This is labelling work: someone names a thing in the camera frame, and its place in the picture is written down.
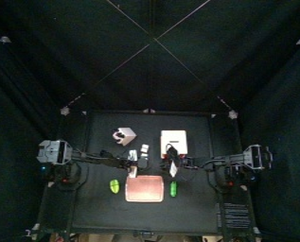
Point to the dark green pea pod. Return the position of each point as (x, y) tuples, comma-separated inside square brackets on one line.
[(173, 189)]

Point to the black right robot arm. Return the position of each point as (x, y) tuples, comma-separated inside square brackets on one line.
[(223, 159)]

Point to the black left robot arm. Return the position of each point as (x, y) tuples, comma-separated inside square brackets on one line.
[(96, 159)]

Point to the small white block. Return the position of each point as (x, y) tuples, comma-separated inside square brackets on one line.
[(143, 147)]

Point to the pink square tray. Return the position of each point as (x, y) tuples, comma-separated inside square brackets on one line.
[(143, 188)]

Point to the light green pea pod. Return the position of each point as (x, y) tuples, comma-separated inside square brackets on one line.
[(114, 186)]

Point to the white box with red feet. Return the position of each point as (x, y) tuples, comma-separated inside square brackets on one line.
[(173, 138)]

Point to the white cube toy box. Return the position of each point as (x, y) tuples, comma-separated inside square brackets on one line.
[(126, 134)]

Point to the white text label sticker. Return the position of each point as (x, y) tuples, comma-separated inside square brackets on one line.
[(235, 214)]

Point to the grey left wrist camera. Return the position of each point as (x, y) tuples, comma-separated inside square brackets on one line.
[(132, 155)]

